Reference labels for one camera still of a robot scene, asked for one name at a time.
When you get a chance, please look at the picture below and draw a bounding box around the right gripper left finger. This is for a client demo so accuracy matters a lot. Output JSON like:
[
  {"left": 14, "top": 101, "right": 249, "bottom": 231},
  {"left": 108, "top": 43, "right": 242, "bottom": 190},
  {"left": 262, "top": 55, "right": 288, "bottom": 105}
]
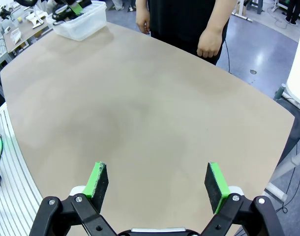
[{"left": 29, "top": 161, "right": 118, "bottom": 236}]

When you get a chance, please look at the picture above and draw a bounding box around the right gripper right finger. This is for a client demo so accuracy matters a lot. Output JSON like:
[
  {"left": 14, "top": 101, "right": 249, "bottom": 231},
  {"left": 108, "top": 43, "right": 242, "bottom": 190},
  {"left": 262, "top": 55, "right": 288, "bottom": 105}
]
[{"left": 200, "top": 161, "right": 287, "bottom": 236}]

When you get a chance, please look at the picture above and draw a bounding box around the thin black cable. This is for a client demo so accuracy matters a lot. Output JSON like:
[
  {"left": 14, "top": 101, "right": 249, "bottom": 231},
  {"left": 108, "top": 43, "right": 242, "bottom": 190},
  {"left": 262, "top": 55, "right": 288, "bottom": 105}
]
[{"left": 51, "top": 4, "right": 82, "bottom": 25}]

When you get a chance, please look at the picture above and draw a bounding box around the person's left forearm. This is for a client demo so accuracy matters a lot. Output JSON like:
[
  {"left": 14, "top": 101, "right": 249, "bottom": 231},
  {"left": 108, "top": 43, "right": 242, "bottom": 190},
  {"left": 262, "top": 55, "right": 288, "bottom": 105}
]
[{"left": 201, "top": 0, "right": 239, "bottom": 34}]

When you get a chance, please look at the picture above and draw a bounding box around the person's right forearm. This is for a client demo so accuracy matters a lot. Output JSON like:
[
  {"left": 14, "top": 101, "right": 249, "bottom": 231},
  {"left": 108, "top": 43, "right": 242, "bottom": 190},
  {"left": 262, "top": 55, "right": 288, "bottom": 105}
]
[{"left": 136, "top": 0, "right": 150, "bottom": 13}]

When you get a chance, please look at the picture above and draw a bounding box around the person's right hand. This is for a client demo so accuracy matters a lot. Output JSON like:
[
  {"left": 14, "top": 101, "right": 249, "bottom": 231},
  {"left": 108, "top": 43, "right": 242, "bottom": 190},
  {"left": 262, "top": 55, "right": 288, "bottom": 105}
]
[{"left": 136, "top": 11, "right": 151, "bottom": 35}]

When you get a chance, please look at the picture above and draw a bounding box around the person's left hand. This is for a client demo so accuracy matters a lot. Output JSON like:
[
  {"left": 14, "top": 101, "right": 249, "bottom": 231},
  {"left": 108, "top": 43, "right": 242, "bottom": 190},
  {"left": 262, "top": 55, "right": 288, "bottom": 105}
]
[{"left": 196, "top": 29, "right": 223, "bottom": 59}]

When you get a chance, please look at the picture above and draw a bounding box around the clear plastic storage container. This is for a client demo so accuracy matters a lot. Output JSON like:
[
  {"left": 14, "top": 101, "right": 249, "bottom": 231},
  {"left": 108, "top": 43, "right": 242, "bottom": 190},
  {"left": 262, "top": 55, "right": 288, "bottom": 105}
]
[{"left": 46, "top": 1, "right": 108, "bottom": 42}]

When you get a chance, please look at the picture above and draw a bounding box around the white plastic stand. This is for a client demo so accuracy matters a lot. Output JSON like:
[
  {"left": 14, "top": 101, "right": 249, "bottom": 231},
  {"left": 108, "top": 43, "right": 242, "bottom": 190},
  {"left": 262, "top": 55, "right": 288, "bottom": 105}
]
[{"left": 26, "top": 12, "right": 49, "bottom": 29}]

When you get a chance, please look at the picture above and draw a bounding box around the brown side table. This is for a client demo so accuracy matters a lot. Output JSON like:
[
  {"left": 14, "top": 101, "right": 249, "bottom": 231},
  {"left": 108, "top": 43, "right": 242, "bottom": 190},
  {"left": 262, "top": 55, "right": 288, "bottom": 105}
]
[{"left": 1, "top": 4, "right": 54, "bottom": 54}]

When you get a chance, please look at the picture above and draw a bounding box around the white table leg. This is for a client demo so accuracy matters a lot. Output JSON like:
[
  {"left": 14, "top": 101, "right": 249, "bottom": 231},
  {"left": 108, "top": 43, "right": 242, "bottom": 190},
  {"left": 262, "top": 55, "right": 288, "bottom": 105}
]
[{"left": 264, "top": 147, "right": 300, "bottom": 201}]

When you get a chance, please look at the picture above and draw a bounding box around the white slatted base panel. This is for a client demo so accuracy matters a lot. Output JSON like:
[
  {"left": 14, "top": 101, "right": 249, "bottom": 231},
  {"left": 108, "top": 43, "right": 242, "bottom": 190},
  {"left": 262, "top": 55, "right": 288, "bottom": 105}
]
[{"left": 0, "top": 102, "right": 42, "bottom": 236}]

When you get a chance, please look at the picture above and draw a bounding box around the person in black t-shirt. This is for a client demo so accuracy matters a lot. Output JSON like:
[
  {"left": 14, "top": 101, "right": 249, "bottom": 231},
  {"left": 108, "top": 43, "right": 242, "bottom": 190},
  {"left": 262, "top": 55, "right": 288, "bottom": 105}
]
[{"left": 135, "top": 0, "right": 231, "bottom": 66}]

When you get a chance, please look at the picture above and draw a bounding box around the person in dark trousers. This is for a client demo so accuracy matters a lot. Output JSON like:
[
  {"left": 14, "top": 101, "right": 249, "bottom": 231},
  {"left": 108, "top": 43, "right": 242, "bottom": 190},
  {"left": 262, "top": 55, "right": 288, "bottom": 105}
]
[{"left": 284, "top": 0, "right": 300, "bottom": 27}]

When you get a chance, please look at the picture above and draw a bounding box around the black floor cable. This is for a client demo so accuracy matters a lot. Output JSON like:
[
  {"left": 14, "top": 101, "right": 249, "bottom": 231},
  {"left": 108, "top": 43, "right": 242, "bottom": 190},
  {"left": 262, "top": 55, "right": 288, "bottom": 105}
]
[{"left": 221, "top": 39, "right": 233, "bottom": 74}]

